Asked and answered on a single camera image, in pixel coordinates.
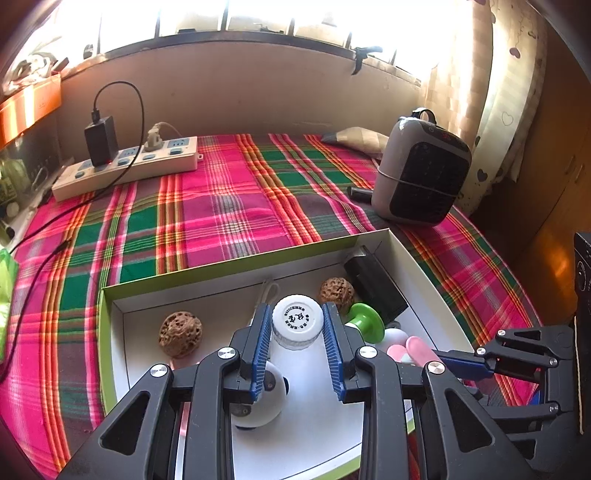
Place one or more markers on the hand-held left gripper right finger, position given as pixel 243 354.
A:
pixel 334 350

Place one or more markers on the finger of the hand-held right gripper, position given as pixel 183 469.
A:
pixel 549 410
pixel 461 364

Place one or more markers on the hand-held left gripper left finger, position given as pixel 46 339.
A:
pixel 261 350

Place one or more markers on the pink small cylinder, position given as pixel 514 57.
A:
pixel 422 348

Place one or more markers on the green and white spool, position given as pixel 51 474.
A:
pixel 367 321

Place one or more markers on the small white jar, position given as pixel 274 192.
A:
pixel 297 323

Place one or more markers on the white panda-shaped device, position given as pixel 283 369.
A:
pixel 268 397

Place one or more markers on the white ball massager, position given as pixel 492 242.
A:
pixel 392 334

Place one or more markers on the brown wrinkled walnut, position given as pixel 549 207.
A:
pixel 180 333
pixel 336 290

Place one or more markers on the black rectangular device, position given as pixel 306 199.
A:
pixel 374 286

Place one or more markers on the green and white cardboard box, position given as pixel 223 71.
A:
pixel 298 438

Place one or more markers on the wooden cabinet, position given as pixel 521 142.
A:
pixel 554 207

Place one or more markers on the pink green plaid blanket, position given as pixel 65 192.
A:
pixel 231 207

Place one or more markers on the grey space heater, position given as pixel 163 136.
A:
pixel 422 170

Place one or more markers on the heart print curtain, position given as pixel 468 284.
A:
pixel 503 92

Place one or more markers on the beige cloth cone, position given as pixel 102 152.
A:
pixel 358 138

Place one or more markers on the white power strip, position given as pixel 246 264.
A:
pixel 138 161

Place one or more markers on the white plug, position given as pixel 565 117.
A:
pixel 154 138

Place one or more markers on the black charger adapter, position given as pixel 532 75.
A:
pixel 101 141

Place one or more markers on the green wet wipes pack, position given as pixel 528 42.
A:
pixel 5 281

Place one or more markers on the orange box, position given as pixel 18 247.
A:
pixel 27 108

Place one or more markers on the window with metal frame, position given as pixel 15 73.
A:
pixel 277 14

